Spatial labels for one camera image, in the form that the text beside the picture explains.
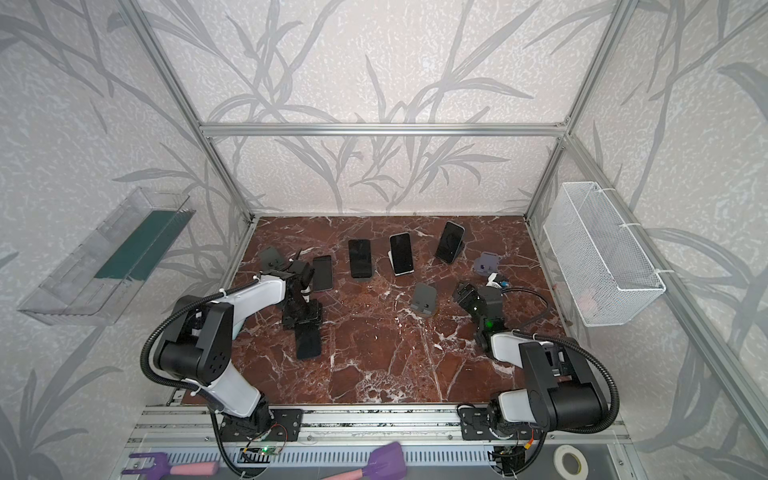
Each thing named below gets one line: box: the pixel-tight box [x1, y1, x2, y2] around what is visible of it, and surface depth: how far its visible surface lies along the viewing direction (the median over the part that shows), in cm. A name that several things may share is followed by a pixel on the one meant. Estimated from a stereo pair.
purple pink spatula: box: [322, 442, 408, 480], surface depth 69 cm
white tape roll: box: [553, 444, 589, 480], surface depth 69 cm
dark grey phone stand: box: [259, 246, 285, 271], surface depth 106 cm
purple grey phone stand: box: [474, 252, 500, 275], surface depth 104 cm
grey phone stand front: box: [410, 282, 437, 315], surface depth 93 cm
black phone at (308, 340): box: [294, 323, 322, 359], surface depth 88 cm
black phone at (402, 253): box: [389, 232, 414, 275], surface depth 101 cm
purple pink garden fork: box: [121, 452, 220, 480], surface depth 70 cm
